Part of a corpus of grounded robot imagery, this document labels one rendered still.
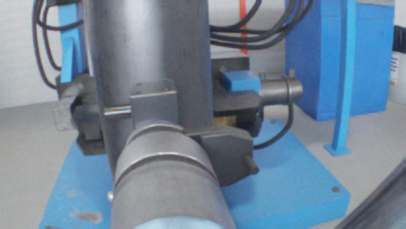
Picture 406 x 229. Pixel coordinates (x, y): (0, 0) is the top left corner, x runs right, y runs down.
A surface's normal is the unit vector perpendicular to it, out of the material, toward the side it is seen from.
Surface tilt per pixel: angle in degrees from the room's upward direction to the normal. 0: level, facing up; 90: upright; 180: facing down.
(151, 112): 90
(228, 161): 90
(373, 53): 90
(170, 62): 90
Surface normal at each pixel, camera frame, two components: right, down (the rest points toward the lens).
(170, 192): 0.02, -0.94
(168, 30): 0.45, 0.30
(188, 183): 0.28, -0.91
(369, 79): 0.18, 0.35
